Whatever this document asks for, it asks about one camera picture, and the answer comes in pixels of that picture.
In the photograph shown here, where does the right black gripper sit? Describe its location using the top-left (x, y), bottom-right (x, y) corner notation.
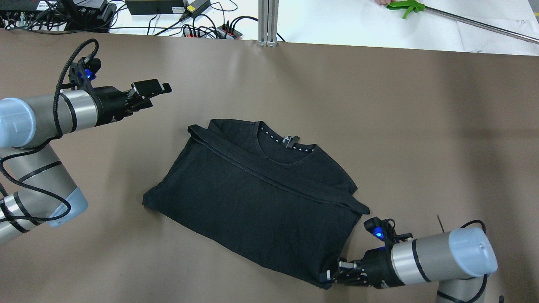
top-left (318, 249), bottom-right (404, 289)

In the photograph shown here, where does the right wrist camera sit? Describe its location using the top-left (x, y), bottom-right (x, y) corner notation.
top-left (363, 217), bottom-right (413, 246)

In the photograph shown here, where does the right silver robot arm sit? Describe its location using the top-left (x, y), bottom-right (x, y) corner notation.
top-left (320, 227), bottom-right (498, 303)

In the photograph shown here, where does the black t-shirt with logo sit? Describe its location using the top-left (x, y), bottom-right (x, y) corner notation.
top-left (143, 119), bottom-right (370, 290)

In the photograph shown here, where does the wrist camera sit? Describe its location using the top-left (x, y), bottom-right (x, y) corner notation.
top-left (69, 57), bottom-right (101, 90)
top-left (363, 217), bottom-right (413, 246)

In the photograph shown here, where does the green handled reach grabber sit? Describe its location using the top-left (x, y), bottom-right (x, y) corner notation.
top-left (386, 0), bottom-right (539, 45)

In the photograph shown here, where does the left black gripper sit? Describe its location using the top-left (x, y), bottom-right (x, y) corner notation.
top-left (95, 79), bottom-right (173, 125)

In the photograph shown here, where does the aluminium frame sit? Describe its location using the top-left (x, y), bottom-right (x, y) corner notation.
top-left (258, 0), bottom-right (279, 47)

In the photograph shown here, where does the power strip with red switches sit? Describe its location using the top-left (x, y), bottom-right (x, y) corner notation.
top-left (217, 23), bottom-right (243, 40)

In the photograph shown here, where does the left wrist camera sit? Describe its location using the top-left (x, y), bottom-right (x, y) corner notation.
top-left (69, 57), bottom-right (101, 90)

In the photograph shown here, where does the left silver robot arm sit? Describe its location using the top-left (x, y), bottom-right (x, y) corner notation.
top-left (1, 79), bottom-right (172, 244)

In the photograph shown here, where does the black power adapter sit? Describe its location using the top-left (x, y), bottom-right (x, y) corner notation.
top-left (125, 0), bottom-right (210, 16)

